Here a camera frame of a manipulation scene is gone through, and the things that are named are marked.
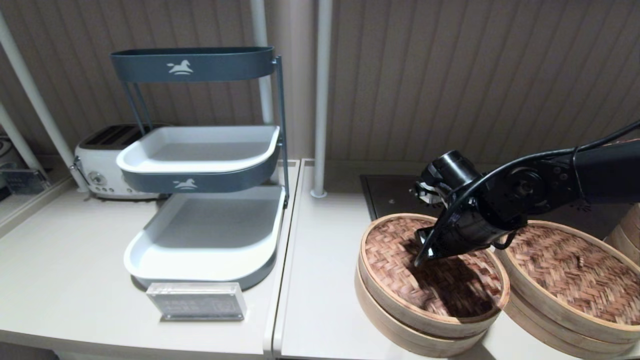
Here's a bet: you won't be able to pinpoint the woven bamboo steamer lid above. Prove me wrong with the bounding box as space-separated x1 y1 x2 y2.
495 220 640 345
359 213 511 339

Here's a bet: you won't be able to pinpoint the black perforated steam panel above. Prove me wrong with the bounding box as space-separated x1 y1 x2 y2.
360 174 640 241

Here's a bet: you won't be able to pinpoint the stacked bamboo steamers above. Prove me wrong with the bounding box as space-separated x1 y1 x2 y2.
604 202 640 266

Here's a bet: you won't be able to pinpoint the white support pole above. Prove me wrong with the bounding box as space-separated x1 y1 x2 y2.
310 0 333 199
0 10 90 193

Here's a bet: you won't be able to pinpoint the teal white rack tray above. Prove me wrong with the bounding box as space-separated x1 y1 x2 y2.
123 186 287 291
116 125 281 195
110 47 276 84

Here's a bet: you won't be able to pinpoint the clear acrylic warning sign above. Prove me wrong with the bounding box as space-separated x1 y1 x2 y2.
146 282 247 322

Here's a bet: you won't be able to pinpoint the white retro toaster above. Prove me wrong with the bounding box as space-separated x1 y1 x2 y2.
74 124 171 202

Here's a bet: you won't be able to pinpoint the small acrylic sign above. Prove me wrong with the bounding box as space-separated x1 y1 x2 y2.
0 169 51 196

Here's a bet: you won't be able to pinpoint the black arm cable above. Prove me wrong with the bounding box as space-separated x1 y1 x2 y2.
415 120 640 266

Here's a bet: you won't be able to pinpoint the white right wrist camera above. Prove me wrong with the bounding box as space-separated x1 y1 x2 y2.
411 180 446 205

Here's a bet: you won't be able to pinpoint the teal metal rack frame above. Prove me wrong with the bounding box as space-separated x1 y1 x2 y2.
122 56 291 210

